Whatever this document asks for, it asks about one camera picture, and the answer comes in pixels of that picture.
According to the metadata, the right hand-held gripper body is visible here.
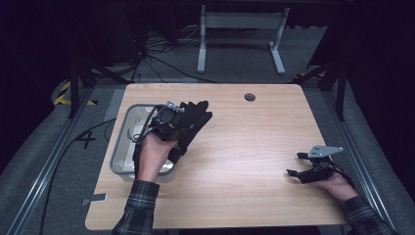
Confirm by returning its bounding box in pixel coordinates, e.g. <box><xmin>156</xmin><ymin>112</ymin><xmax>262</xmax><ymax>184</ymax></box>
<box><xmin>298</xmin><ymin>144</ymin><xmax>345</xmax><ymax>185</ymax></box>

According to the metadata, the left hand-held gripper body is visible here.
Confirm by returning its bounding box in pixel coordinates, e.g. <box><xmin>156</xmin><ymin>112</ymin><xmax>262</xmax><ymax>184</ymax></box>
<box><xmin>150</xmin><ymin>100</ymin><xmax>186</xmax><ymax>142</ymax></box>

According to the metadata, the white plastic bin grey rim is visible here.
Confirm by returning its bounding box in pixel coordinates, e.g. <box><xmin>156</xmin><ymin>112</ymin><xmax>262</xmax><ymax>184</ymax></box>
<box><xmin>110</xmin><ymin>103</ymin><xmax>178</xmax><ymax>182</ymax></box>

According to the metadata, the person's right hand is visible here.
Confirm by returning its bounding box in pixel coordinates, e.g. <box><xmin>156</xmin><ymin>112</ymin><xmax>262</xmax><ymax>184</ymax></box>
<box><xmin>317</xmin><ymin>171</ymin><xmax>359</xmax><ymax>203</ymax></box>

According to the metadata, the person's left hand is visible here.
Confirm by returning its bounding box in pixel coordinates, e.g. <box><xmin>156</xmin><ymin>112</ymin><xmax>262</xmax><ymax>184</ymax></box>
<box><xmin>136</xmin><ymin>131</ymin><xmax>179</xmax><ymax>182</ymax></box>

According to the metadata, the black metal stand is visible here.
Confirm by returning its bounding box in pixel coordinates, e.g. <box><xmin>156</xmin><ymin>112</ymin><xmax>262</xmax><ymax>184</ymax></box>
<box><xmin>68</xmin><ymin>58</ymin><xmax>132</xmax><ymax>119</ymax></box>
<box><xmin>293</xmin><ymin>61</ymin><xmax>347</xmax><ymax>122</ymax></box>

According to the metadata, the yellow black hazard tape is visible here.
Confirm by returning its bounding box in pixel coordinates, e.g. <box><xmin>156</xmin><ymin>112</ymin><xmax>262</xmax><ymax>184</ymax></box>
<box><xmin>53</xmin><ymin>80</ymin><xmax>99</xmax><ymax>107</ymax></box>

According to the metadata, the right hand-held gripper black cable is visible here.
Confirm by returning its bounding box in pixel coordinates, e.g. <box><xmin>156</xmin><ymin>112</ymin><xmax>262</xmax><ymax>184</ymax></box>
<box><xmin>328</xmin><ymin>159</ymin><xmax>355</xmax><ymax>189</ymax></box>

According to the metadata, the hand-held gripper black cable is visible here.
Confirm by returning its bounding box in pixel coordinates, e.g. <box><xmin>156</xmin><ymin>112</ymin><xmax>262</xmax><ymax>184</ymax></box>
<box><xmin>328</xmin><ymin>159</ymin><xmax>355</xmax><ymax>189</ymax></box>
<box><xmin>131</xmin><ymin>105</ymin><xmax>161</xmax><ymax>179</ymax></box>

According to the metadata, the left hand-held gripper black cable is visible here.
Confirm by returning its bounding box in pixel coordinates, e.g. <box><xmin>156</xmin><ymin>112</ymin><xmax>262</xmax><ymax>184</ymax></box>
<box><xmin>131</xmin><ymin>105</ymin><xmax>161</xmax><ymax>179</ymax></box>

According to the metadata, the tangle of black cables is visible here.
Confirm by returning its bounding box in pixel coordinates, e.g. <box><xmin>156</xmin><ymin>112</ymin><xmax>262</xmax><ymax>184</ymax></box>
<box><xmin>129</xmin><ymin>24</ymin><xmax>217</xmax><ymax>84</ymax></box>

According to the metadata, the small grey metal bracket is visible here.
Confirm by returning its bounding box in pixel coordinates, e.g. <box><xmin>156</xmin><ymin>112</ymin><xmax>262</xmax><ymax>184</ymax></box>
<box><xmin>80</xmin><ymin>193</ymin><xmax>109</xmax><ymax>207</ymax></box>

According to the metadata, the black floor cable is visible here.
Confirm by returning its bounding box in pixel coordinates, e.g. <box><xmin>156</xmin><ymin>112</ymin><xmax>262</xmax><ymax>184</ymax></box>
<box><xmin>38</xmin><ymin>117</ymin><xmax>117</xmax><ymax>235</ymax></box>

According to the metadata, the white metal desk frame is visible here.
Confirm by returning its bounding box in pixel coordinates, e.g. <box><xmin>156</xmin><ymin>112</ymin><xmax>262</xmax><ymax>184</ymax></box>
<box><xmin>197</xmin><ymin>4</ymin><xmax>291</xmax><ymax>75</ymax></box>

